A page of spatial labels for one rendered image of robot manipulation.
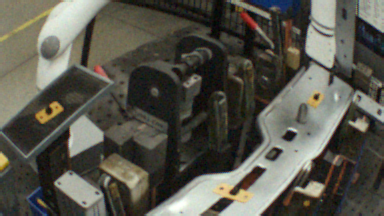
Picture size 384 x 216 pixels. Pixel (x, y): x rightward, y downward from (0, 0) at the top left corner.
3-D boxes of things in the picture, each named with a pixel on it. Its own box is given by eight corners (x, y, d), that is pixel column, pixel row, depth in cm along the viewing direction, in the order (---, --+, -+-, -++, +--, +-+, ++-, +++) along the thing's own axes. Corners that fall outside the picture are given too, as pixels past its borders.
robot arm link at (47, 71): (32, 93, 169) (40, 22, 156) (42, 60, 184) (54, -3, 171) (62, 96, 170) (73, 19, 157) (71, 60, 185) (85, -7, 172)
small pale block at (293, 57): (276, 163, 205) (296, 54, 185) (267, 160, 206) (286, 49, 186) (281, 158, 207) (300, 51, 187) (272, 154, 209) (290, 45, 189)
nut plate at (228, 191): (254, 195, 145) (256, 191, 144) (245, 203, 142) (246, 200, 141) (221, 183, 148) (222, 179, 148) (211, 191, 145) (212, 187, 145)
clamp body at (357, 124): (333, 221, 178) (367, 136, 159) (310, 213, 183) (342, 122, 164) (343, 206, 185) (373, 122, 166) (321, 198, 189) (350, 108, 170)
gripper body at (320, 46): (305, 20, 165) (303, 54, 171) (333, 37, 161) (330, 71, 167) (312, 15, 171) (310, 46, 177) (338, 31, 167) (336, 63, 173)
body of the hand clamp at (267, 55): (255, 177, 199) (278, 66, 180) (235, 169, 202) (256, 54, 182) (265, 167, 203) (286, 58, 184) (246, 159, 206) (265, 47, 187)
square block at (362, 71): (349, 161, 207) (369, 77, 187) (336, 155, 210) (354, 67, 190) (355, 150, 212) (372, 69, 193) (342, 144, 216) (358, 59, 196)
